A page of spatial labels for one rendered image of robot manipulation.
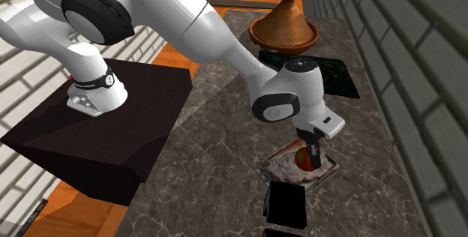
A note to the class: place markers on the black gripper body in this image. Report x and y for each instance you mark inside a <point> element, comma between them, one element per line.
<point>310,136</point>

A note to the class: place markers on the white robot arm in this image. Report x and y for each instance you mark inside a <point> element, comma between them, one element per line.
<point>172,17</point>

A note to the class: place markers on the red tomato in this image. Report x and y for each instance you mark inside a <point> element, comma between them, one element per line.
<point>302,159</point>

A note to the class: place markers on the metal tray with food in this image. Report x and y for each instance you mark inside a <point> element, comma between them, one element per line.
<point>281,170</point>

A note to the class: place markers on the dark green marbled board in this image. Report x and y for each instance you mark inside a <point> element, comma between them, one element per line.
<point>338,79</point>

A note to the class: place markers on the black box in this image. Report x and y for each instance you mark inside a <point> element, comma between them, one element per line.
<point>279,233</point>
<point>286,205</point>

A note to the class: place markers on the brown clay tagine pot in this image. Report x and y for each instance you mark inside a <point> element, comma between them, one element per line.
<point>283,28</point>

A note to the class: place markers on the dark robot stand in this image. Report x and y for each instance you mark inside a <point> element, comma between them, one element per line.
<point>109,137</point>

